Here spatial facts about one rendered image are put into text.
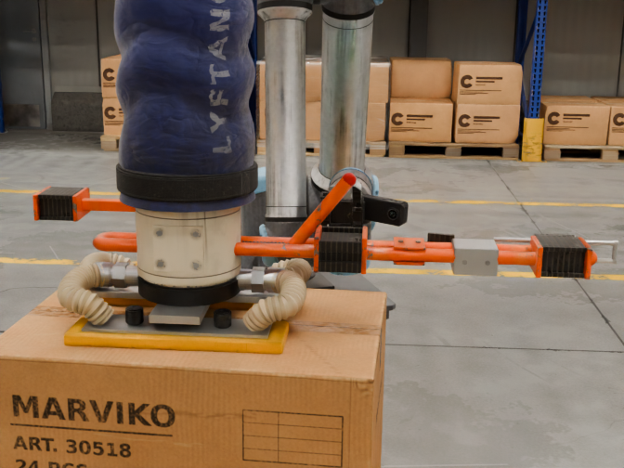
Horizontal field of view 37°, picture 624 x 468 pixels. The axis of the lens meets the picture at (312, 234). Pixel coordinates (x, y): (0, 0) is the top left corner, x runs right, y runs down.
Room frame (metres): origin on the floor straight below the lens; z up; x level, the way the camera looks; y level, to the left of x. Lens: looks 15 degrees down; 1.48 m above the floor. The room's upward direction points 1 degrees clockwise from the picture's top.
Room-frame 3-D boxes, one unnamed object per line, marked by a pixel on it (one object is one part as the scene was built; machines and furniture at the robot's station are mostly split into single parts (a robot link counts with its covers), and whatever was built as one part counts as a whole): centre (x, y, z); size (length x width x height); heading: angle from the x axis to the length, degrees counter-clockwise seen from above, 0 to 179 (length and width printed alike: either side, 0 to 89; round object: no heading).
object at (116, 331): (1.36, 0.21, 0.97); 0.34 x 0.10 x 0.05; 86
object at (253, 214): (2.27, 0.10, 0.96); 0.17 x 0.15 x 0.18; 92
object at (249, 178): (1.46, 0.20, 1.19); 0.23 x 0.23 x 0.04
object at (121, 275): (1.46, 0.20, 1.01); 0.34 x 0.25 x 0.06; 86
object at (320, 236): (1.44, -0.05, 1.07); 0.10 x 0.08 x 0.06; 176
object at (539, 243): (1.41, -0.40, 1.07); 0.08 x 0.07 x 0.05; 86
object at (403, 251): (1.57, 0.00, 1.07); 0.93 x 0.30 x 0.04; 86
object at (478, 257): (1.43, -0.26, 1.07); 0.07 x 0.07 x 0.04; 86
